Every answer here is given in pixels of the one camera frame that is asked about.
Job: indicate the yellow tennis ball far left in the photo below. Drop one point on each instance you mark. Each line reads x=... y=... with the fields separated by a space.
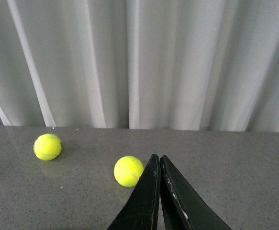
x=47 y=147

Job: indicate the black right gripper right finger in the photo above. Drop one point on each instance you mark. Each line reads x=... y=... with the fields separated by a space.
x=183 y=208

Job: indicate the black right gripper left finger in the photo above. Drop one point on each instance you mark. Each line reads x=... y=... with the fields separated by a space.
x=141 y=210

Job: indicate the yellow tennis ball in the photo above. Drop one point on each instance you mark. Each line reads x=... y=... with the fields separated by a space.
x=128 y=170
x=47 y=147

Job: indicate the white pleated curtain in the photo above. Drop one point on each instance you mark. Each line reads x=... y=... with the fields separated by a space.
x=140 y=64

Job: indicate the yellow tennis ball middle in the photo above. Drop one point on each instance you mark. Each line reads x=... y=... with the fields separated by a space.
x=128 y=170

